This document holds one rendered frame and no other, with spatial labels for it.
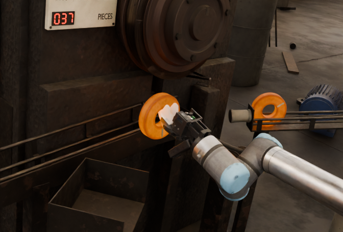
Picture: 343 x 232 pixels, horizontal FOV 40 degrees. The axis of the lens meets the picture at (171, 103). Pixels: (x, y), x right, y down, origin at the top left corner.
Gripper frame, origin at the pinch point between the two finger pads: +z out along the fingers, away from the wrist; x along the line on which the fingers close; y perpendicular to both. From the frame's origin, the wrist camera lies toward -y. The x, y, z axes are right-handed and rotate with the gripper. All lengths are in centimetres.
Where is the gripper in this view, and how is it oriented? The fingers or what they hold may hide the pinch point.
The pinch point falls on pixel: (161, 110)
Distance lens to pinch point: 155.0
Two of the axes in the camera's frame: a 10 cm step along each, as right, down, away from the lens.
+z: -6.1, -6.0, 5.1
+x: -7.2, 1.6, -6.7
